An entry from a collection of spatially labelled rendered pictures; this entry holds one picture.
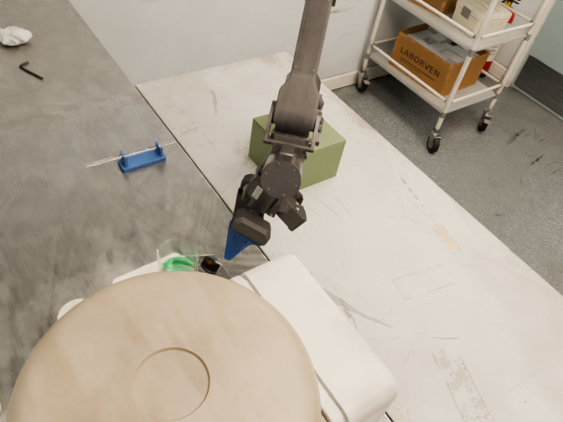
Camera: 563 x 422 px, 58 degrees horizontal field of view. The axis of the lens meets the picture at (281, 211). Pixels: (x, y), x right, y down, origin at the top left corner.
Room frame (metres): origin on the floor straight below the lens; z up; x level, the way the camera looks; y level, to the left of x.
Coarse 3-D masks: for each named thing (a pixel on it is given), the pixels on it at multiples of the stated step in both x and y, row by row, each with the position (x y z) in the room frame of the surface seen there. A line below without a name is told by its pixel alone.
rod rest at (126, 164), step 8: (120, 152) 0.79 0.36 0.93; (144, 152) 0.83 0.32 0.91; (152, 152) 0.83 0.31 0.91; (160, 152) 0.83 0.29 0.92; (120, 160) 0.79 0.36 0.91; (128, 160) 0.79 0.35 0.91; (136, 160) 0.80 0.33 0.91; (144, 160) 0.80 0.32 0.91; (152, 160) 0.81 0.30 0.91; (160, 160) 0.82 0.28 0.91; (128, 168) 0.77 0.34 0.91; (136, 168) 0.78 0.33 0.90
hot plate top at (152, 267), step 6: (150, 264) 0.48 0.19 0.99; (156, 264) 0.49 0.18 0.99; (132, 270) 0.46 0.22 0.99; (138, 270) 0.47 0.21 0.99; (144, 270) 0.47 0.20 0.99; (150, 270) 0.47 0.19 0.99; (156, 270) 0.47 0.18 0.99; (120, 276) 0.45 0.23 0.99; (126, 276) 0.45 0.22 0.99; (132, 276) 0.45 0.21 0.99; (114, 282) 0.44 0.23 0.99
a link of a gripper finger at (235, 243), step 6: (228, 228) 0.50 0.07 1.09; (228, 234) 0.51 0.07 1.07; (234, 234) 0.51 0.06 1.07; (240, 234) 0.50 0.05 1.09; (228, 240) 0.51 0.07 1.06; (234, 240) 0.51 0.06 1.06; (240, 240) 0.51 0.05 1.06; (246, 240) 0.50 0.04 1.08; (228, 246) 0.51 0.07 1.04; (234, 246) 0.51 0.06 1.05; (240, 246) 0.51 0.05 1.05; (246, 246) 0.51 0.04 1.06; (228, 252) 0.51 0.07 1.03; (234, 252) 0.51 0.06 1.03; (228, 258) 0.51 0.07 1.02
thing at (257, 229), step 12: (252, 180) 0.59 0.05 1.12; (252, 192) 0.57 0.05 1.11; (264, 192) 0.57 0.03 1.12; (252, 204) 0.56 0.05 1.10; (264, 204) 0.56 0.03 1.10; (240, 216) 0.51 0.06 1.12; (252, 216) 0.52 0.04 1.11; (240, 228) 0.49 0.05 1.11; (252, 228) 0.50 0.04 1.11; (264, 228) 0.50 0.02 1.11; (252, 240) 0.49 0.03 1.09; (264, 240) 0.49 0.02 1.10
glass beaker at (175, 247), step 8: (168, 240) 0.48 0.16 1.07; (176, 240) 0.48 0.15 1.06; (184, 240) 0.48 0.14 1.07; (160, 248) 0.46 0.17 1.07; (168, 248) 0.47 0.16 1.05; (176, 248) 0.48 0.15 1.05; (184, 248) 0.48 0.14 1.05; (192, 248) 0.48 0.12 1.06; (160, 256) 0.46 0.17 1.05; (168, 256) 0.47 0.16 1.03; (176, 256) 0.48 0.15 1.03; (184, 256) 0.48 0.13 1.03; (192, 256) 0.48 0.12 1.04; (160, 264) 0.46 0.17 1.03
